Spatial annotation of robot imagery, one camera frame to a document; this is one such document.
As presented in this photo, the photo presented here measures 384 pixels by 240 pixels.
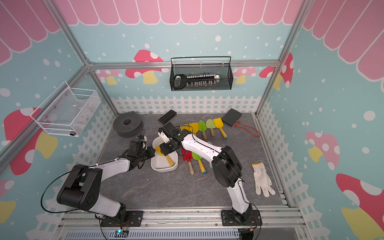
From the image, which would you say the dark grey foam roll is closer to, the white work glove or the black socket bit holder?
the black socket bit holder

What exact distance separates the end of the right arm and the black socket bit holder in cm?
30

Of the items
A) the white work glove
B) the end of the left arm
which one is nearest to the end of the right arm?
the end of the left arm

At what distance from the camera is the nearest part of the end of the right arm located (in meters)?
0.65

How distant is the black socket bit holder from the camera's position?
0.89m
